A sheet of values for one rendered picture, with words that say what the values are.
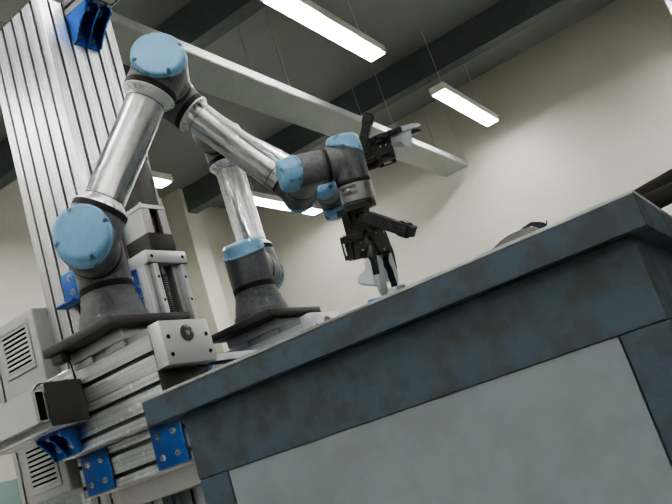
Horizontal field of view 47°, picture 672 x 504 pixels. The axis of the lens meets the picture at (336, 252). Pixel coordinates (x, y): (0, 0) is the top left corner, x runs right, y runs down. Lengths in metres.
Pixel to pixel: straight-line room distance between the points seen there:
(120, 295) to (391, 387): 0.90
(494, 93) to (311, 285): 3.38
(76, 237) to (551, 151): 7.88
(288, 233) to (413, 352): 9.67
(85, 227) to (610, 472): 1.10
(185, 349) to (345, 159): 0.52
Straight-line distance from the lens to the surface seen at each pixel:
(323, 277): 10.22
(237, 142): 1.81
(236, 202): 2.29
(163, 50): 1.74
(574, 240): 0.83
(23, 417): 1.69
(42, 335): 2.12
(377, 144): 2.26
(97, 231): 1.59
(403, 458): 0.93
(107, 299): 1.70
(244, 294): 2.07
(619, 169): 8.94
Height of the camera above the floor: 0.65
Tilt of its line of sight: 14 degrees up
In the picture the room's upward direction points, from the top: 18 degrees counter-clockwise
